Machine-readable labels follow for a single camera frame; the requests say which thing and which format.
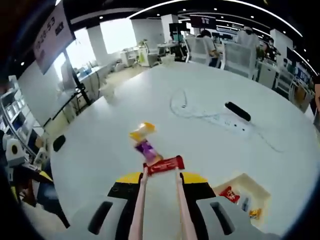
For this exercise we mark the clear silver food packet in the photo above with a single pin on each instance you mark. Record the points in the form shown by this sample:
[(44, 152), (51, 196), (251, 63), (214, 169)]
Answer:
[(246, 203)]

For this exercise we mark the large display screen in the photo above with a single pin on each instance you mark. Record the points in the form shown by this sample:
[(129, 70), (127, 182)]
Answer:
[(52, 37)]

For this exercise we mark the white storage shelf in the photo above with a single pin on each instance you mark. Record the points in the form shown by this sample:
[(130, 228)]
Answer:
[(17, 110)]

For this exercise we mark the purple food packet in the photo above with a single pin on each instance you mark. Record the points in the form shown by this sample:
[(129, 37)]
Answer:
[(148, 150)]

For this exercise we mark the red food bar packet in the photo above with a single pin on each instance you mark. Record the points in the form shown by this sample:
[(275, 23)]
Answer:
[(165, 165)]

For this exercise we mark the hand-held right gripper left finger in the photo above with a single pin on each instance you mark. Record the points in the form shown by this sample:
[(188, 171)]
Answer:
[(120, 200)]

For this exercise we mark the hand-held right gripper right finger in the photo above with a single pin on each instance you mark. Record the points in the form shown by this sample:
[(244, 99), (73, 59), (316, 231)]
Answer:
[(202, 197)]

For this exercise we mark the cream rectangular container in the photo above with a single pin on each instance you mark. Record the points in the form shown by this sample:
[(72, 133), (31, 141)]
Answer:
[(252, 186)]

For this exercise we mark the pink food tongs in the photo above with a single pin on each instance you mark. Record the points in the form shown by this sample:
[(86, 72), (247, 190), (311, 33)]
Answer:
[(138, 207)]

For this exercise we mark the dark hanging sign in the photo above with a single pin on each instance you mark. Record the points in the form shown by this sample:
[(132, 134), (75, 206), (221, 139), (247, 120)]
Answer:
[(203, 21)]

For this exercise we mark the black oblong device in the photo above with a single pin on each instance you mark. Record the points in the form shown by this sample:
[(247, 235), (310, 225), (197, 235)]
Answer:
[(237, 111)]

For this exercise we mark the black oval pouch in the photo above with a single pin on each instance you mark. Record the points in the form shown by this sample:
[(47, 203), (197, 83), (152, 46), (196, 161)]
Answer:
[(58, 142)]

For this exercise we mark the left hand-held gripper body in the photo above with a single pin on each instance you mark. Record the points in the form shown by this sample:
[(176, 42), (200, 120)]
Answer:
[(18, 157)]

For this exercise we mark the small gold food packet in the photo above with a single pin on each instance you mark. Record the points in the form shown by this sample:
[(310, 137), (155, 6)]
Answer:
[(255, 213)]

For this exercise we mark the yellow-ended clear food packet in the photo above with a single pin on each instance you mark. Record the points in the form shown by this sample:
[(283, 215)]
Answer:
[(142, 130)]

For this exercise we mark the red white-print food packet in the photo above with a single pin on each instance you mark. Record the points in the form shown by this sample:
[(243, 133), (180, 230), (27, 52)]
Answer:
[(229, 194)]

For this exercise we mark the black screen stand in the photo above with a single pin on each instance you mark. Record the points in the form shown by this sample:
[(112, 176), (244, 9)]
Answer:
[(78, 80)]

